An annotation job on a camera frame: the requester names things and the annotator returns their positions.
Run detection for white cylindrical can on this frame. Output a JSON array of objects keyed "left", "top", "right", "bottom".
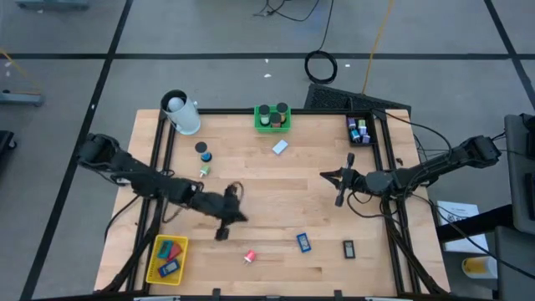
[{"left": 160, "top": 88, "right": 202, "bottom": 136}]

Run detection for black plastic basket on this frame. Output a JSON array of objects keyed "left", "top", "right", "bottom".
[{"left": 345, "top": 110, "right": 377, "bottom": 147}]

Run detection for grey floor base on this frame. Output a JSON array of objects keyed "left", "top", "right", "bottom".
[{"left": 0, "top": 89, "right": 44, "bottom": 108}]

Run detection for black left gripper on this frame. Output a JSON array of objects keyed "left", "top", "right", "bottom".
[{"left": 191, "top": 182, "right": 249, "bottom": 242}]

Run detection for grey cabinet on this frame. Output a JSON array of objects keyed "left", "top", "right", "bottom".
[{"left": 503, "top": 112, "right": 535, "bottom": 235}]

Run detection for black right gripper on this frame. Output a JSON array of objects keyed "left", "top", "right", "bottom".
[{"left": 319, "top": 152, "right": 395, "bottom": 207}]

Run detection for yellow hanging cable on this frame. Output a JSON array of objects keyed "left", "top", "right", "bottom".
[{"left": 360, "top": 0, "right": 395, "bottom": 95}]

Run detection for yellow plastic basket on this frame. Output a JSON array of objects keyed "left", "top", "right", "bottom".
[{"left": 145, "top": 234, "right": 190, "bottom": 287}]

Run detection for black cable coil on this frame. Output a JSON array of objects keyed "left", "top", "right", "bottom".
[{"left": 303, "top": 49, "right": 339, "bottom": 85}]

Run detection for black floor mat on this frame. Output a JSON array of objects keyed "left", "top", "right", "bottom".
[{"left": 303, "top": 83, "right": 413, "bottom": 115}]

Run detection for green plastic basket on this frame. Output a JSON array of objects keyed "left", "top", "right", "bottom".
[{"left": 253, "top": 104, "right": 293, "bottom": 134}]

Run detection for white paper sheet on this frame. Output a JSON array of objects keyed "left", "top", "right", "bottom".
[{"left": 436, "top": 200, "right": 490, "bottom": 255}]

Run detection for solid red rectangular box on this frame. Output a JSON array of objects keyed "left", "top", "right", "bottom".
[{"left": 166, "top": 242, "right": 184, "bottom": 263}]

